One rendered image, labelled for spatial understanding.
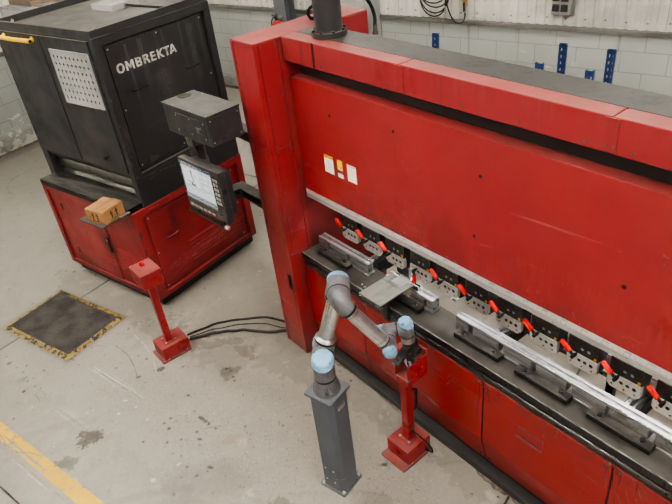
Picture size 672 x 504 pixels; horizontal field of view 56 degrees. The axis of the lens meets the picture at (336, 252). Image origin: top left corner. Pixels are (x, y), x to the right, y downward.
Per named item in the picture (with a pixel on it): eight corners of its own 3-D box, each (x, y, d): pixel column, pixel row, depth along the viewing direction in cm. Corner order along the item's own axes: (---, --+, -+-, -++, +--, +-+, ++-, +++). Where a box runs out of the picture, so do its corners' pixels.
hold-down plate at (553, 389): (513, 373, 314) (513, 368, 312) (520, 367, 317) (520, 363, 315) (566, 405, 294) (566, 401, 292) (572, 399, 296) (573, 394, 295)
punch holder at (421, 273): (410, 274, 355) (409, 250, 346) (420, 267, 359) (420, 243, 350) (429, 285, 345) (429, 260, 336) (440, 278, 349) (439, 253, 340)
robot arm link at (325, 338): (310, 365, 331) (328, 283, 302) (310, 345, 344) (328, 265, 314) (332, 367, 333) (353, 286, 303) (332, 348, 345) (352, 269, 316)
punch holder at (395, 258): (386, 260, 369) (384, 237, 360) (396, 254, 373) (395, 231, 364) (404, 270, 359) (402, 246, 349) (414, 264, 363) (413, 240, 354)
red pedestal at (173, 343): (152, 352, 491) (121, 266, 445) (180, 336, 503) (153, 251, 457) (163, 364, 477) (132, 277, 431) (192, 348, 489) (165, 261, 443)
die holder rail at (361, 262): (320, 247, 429) (318, 235, 424) (326, 243, 432) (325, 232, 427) (368, 276, 395) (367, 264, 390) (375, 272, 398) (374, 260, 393)
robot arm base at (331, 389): (329, 403, 324) (327, 389, 318) (307, 392, 332) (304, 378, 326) (346, 384, 333) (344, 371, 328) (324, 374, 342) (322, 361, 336)
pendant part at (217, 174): (189, 205, 423) (176, 156, 403) (204, 197, 429) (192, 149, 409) (228, 225, 394) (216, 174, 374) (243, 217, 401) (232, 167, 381)
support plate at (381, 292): (358, 293, 363) (358, 292, 362) (391, 274, 375) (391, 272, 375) (380, 307, 350) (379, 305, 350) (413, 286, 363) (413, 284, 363)
